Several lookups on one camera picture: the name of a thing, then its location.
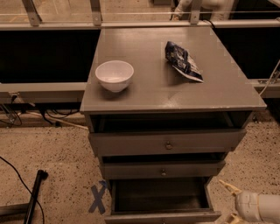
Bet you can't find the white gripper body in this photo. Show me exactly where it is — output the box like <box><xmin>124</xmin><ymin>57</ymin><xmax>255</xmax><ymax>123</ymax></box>
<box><xmin>235</xmin><ymin>191</ymin><xmax>260</xmax><ymax>221</ymax></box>

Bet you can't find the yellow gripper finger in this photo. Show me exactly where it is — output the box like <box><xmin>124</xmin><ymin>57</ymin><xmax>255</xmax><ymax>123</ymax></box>
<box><xmin>222</xmin><ymin>213</ymin><xmax>243</xmax><ymax>224</ymax></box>
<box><xmin>219</xmin><ymin>179</ymin><xmax>242</xmax><ymax>196</ymax></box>

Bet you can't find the grey drawer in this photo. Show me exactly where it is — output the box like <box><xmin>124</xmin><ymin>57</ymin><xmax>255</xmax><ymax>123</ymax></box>
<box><xmin>86</xmin><ymin>112</ymin><xmax>249</xmax><ymax>157</ymax></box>
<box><xmin>105</xmin><ymin>178</ymin><xmax>221</xmax><ymax>224</ymax></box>
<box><xmin>101</xmin><ymin>152</ymin><xmax>225</xmax><ymax>179</ymax></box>

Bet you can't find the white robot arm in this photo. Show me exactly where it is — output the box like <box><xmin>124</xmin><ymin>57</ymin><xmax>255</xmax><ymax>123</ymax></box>
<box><xmin>219</xmin><ymin>179</ymin><xmax>280</xmax><ymax>224</ymax></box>

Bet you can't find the grey wooden drawer cabinet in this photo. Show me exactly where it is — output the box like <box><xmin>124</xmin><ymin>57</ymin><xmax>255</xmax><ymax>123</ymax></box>
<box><xmin>80</xmin><ymin>26</ymin><xmax>268</xmax><ymax>187</ymax></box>

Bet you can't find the blue tape cross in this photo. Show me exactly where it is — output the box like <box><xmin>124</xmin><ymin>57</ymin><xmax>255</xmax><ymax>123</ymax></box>
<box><xmin>88</xmin><ymin>180</ymin><xmax>107</xmax><ymax>214</ymax></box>

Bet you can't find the dark blue snack bag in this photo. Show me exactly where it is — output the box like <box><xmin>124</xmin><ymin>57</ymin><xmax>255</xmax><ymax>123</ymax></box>
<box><xmin>164</xmin><ymin>41</ymin><xmax>203</xmax><ymax>82</ymax></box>

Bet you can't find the white bowl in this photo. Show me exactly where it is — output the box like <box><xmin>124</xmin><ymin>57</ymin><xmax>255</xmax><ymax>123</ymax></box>
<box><xmin>94</xmin><ymin>60</ymin><xmax>134</xmax><ymax>93</ymax></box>

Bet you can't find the black stand leg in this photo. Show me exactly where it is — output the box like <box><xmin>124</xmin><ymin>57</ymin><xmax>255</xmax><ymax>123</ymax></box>
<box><xmin>0</xmin><ymin>170</ymin><xmax>48</xmax><ymax>224</ymax></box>

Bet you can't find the metal railing frame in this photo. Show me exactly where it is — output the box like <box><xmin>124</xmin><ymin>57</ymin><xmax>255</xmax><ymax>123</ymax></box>
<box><xmin>0</xmin><ymin>0</ymin><xmax>280</xmax><ymax>104</ymax></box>

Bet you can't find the white cable at right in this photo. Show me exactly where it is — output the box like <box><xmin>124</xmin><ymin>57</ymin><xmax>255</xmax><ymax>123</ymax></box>
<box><xmin>258</xmin><ymin>59</ymin><xmax>280</xmax><ymax>97</ymax></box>

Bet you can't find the black floor cable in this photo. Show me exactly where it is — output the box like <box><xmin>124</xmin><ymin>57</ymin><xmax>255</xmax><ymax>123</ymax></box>
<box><xmin>0</xmin><ymin>156</ymin><xmax>46</xmax><ymax>224</ymax></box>

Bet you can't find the cable bundle under rail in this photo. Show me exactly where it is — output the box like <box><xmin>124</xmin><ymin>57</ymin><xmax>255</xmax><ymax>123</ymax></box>
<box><xmin>0</xmin><ymin>94</ymin><xmax>88</xmax><ymax>130</ymax></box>

